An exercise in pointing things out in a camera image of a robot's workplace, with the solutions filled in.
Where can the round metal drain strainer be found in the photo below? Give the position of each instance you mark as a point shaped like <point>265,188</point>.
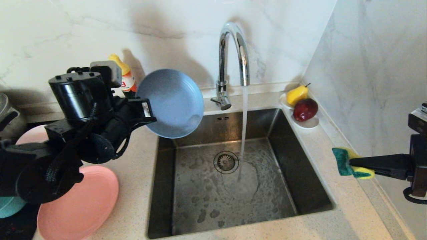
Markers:
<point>226,162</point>

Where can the chrome gooseneck faucet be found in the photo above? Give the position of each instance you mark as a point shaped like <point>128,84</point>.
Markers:
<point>223,60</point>

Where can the steel cooking pot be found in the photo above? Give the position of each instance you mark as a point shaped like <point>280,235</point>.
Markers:
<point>8,123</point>

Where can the running water stream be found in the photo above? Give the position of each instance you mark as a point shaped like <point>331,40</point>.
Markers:
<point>244,133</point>

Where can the dark red apple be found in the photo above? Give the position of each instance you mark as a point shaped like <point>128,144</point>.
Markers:
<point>305,109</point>

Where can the orange white dish soap bottle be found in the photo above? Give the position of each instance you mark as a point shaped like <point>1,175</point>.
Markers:
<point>128,81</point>

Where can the pink bowl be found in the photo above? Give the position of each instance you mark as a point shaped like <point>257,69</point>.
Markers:
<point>33,135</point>

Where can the stainless steel sink basin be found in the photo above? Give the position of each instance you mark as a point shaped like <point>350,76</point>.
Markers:
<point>206,206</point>

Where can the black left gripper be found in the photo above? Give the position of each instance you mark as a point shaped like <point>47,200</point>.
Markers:
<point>113,133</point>

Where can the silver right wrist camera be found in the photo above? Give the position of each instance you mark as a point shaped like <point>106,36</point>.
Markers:
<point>419,120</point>

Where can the small white fruit dish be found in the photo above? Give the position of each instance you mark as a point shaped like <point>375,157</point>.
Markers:
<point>309,124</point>

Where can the yellow green sponge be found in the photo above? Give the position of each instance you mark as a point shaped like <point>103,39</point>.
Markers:
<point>340,163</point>

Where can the blue grey plate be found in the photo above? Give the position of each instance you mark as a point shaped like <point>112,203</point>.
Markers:
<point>173,100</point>

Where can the black induction cooktop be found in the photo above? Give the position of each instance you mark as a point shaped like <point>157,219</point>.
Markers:
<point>16,228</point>

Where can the pink plate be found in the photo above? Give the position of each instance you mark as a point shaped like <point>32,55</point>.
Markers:
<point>83,206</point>

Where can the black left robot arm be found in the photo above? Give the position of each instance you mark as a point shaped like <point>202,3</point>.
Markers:
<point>80,96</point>

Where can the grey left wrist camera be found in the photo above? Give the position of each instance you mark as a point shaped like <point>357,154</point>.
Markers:
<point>113,71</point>

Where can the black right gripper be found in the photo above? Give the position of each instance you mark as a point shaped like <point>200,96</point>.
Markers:
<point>419,163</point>

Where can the yellow pear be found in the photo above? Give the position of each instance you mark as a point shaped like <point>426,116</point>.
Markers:
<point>296,95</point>

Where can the teal bowl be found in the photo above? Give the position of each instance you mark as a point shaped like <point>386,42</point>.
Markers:
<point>10,208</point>

